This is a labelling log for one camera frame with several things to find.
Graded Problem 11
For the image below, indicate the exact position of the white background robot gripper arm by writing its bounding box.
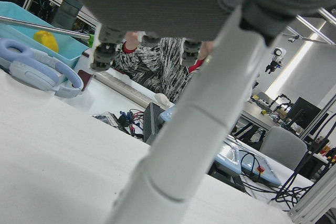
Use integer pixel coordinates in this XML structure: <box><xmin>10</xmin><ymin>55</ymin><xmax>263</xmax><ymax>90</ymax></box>
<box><xmin>264</xmin><ymin>47</ymin><xmax>287</xmax><ymax>74</ymax></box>

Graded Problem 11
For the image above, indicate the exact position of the grey office chair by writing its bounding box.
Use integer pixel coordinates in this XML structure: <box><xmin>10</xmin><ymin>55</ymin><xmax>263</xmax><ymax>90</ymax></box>
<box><xmin>260</xmin><ymin>126</ymin><xmax>308</xmax><ymax>172</ymax></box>

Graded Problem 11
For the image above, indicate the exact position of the small black monitor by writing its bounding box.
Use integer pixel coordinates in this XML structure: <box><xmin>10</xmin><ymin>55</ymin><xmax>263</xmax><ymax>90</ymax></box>
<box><xmin>285</xmin><ymin>97</ymin><xmax>322</xmax><ymax>132</ymax></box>

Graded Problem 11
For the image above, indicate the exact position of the tangle of black cables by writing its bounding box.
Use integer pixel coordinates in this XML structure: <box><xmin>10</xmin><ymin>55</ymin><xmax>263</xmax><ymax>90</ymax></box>
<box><xmin>240</xmin><ymin>150</ymin><xmax>314</xmax><ymax>205</ymax></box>

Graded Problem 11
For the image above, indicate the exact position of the light blue plastic bin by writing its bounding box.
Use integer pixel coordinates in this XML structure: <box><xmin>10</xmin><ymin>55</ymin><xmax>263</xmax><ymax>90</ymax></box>
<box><xmin>0</xmin><ymin>1</ymin><xmax>90</xmax><ymax>69</ymax></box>

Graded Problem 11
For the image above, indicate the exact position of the white bottle with maroon label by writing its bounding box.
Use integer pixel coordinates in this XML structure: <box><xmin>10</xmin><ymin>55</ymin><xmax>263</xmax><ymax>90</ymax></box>
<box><xmin>74</xmin><ymin>50</ymin><xmax>95</xmax><ymax>92</ymax></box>

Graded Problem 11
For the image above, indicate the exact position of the pale blue over-ear headphones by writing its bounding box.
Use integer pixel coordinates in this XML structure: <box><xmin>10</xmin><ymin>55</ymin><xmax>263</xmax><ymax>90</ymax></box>
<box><xmin>0</xmin><ymin>38</ymin><xmax>84</xmax><ymax>99</ymax></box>

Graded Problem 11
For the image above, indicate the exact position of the person in black white sweater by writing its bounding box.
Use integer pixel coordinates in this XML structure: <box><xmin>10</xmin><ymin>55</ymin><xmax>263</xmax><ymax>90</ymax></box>
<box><xmin>114</xmin><ymin>31</ymin><xmax>211</xmax><ymax>104</ymax></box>

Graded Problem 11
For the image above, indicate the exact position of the dark finned metal box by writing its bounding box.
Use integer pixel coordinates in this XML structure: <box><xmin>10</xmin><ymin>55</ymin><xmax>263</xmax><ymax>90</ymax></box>
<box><xmin>142</xmin><ymin>102</ymin><xmax>169</xmax><ymax>144</ymax></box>

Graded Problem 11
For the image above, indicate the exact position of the left robot hand white grey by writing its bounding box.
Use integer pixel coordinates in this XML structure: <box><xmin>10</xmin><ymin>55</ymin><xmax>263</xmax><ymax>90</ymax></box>
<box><xmin>62</xmin><ymin>0</ymin><xmax>336</xmax><ymax>224</ymax></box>

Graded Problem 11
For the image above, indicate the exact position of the light blue tray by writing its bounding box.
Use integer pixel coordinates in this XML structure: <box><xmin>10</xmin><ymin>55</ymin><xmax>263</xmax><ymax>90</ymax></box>
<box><xmin>159</xmin><ymin>105</ymin><xmax>282</xmax><ymax>187</ymax></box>

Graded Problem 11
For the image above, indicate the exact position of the shiny metal rod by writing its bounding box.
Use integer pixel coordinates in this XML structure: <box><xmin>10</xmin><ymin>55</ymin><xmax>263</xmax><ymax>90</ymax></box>
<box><xmin>0</xmin><ymin>15</ymin><xmax>90</xmax><ymax>39</ymax></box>

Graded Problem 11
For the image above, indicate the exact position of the aluminium frame post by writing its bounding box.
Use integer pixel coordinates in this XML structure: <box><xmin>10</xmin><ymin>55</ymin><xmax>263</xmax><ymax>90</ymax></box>
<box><xmin>288</xmin><ymin>161</ymin><xmax>336</xmax><ymax>224</ymax></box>

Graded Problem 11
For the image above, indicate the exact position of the white computer mouse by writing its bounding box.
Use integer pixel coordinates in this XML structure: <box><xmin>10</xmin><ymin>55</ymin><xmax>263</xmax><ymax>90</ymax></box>
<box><xmin>153</xmin><ymin>93</ymin><xmax>172</xmax><ymax>107</ymax></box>

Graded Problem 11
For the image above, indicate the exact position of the bundle of coloured wires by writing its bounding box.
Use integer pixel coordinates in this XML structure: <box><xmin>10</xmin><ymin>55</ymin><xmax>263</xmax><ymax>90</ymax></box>
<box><xmin>115</xmin><ymin>108</ymin><xmax>145</xmax><ymax>137</ymax></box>

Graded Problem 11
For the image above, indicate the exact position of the white computer keyboard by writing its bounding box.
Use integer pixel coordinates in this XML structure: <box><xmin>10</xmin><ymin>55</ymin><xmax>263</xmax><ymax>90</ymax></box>
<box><xmin>93</xmin><ymin>68</ymin><xmax>159</xmax><ymax>107</ymax></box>

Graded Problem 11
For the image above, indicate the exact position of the frame-mounted small camera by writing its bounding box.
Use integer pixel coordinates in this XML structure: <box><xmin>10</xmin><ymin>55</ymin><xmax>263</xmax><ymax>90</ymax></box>
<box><xmin>282</xmin><ymin>33</ymin><xmax>300</xmax><ymax>43</ymax></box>

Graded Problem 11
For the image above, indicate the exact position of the yellow toy fruit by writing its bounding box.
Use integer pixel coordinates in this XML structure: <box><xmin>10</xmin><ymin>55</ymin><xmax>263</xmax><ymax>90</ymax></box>
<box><xmin>33</xmin><ymin>30</ymin><xmax>59</xmax><ymax>54</ymax></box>

